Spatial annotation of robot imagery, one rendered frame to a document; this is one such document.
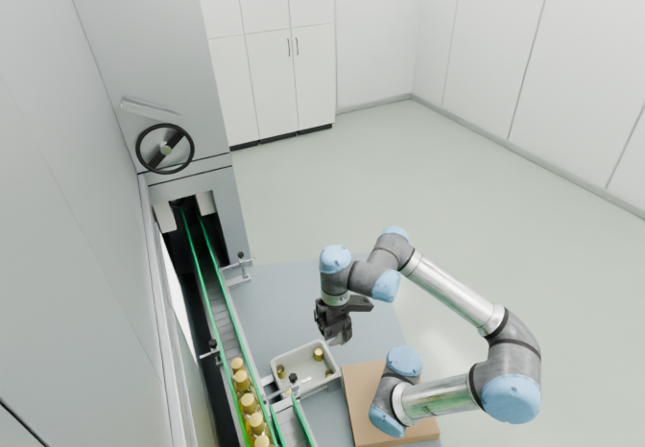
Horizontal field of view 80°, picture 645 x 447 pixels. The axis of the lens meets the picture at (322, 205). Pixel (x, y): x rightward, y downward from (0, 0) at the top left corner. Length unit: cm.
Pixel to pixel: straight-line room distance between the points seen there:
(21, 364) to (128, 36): 127
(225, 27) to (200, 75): 285
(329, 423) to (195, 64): 137
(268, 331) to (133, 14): 130
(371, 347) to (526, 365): 80
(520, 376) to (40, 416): 87
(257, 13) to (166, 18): 299
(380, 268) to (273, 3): 386
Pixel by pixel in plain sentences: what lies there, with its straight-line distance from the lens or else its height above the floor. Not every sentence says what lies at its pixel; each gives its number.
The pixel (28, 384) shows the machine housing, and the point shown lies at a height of 189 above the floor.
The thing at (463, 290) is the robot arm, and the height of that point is 141.
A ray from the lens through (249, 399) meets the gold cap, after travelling 114.
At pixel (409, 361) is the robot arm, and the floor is 102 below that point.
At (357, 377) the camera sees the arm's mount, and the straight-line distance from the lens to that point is 157.
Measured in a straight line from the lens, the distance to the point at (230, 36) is 443.
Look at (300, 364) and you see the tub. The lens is 163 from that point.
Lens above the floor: 215
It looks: 36 degrees down
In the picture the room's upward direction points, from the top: 3 degrees counter-clockwise
